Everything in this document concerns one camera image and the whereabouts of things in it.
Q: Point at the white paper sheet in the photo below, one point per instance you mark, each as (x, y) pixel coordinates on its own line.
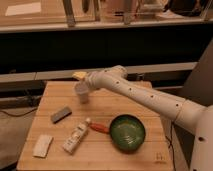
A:
(28, 8)

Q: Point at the grey sharpening block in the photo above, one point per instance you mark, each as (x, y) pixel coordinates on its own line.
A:
(59, 115)

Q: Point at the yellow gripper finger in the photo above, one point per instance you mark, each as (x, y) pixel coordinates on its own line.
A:
(80, 75)

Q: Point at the green pan orange handle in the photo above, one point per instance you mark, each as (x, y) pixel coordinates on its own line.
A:
(126, 132)

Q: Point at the white lotion bottle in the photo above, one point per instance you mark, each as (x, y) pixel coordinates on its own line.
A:
(76, 137)

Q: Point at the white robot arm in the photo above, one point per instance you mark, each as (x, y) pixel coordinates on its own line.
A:
(191, 116)

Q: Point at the white ceramic cup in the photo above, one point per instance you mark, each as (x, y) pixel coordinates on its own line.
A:
(82, 92)

